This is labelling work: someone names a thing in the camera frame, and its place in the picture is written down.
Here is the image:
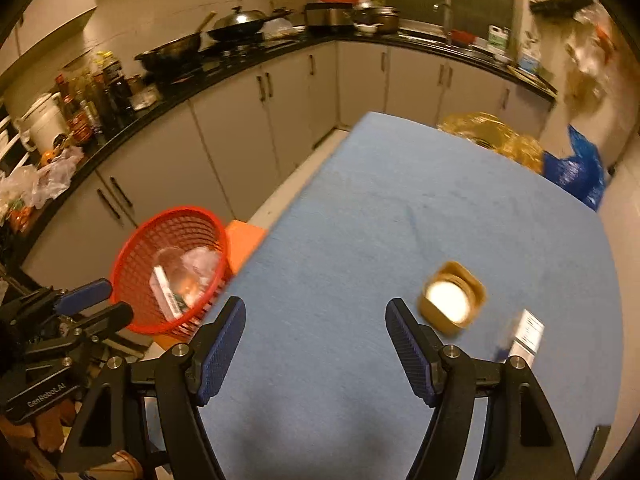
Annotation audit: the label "blue tablecloth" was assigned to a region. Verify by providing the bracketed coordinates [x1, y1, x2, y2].
[145, 111, 623, 480]

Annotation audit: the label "red plastic basket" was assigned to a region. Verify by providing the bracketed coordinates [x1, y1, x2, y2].
[110, 205, 235, 338]

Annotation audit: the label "crumpled plastic bags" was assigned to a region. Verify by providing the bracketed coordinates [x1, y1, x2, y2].
[0, 146, 85, 213]

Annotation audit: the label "wok with metal lid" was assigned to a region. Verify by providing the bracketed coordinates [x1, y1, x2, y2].
[206, 6, 297, 42]

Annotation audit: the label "yellow plastic bag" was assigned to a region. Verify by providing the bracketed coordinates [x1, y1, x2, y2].
[436, 111, 547, 175]

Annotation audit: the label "white wrapper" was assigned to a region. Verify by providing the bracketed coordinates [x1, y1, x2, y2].
[181, 247, 222, 288]

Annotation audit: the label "clear plastic cup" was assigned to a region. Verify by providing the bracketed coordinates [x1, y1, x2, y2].
[152, 246, 191, 281]

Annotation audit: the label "black kitchen countertop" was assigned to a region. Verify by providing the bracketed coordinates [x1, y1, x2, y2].
[0, 30, 558, 261]

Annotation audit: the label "white wall cabinet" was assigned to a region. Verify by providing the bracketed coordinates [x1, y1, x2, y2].
[0, 0, 99, 57]

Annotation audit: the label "green white detergent bottle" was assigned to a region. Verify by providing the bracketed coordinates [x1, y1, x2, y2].
[487, 24, 512, 52]

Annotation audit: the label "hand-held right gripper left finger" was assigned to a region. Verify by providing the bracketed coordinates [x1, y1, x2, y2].
[60, 296, 247, 480]

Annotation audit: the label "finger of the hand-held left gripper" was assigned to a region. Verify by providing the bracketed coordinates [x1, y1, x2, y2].
[30, 279, 114, 316]
[75, 302, 134, 347]

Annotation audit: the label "blue white container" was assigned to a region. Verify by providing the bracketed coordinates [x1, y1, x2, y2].
[516, 41, 542, 74]

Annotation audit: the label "row of condiment bottles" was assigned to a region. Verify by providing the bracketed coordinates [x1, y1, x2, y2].
[51, 50, 135, 137]

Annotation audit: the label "small white box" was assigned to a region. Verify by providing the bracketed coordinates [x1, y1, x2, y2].
[506, 309, 546, 362]

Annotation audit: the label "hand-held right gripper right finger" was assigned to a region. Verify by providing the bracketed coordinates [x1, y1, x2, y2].
[386, 297, 586, 480]

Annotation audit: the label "blue plastic bag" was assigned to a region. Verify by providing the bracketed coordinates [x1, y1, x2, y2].
[542, 125, 607, 212]

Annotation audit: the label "hanging plastic bags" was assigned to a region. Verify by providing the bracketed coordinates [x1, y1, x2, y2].
[564, 4, 622, 117]

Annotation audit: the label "black wall rack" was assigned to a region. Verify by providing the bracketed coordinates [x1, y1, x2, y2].
[529, 0, 594, 17]

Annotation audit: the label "white rice cooker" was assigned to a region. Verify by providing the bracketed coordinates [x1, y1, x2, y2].
[19, 91, 70, 155]

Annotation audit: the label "white kitchen cabinets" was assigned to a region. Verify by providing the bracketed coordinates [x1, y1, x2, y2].
[22, 40, 556, 286]

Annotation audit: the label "gold square jar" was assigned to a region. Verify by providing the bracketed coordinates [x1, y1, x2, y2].
[417, 261, 488, 339]

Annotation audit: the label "steel cooking pot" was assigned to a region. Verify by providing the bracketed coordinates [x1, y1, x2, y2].
[351, 2, 402, 36]

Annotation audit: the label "dark open wok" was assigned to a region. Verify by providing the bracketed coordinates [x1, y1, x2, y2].
[134, 32, 204, 75]

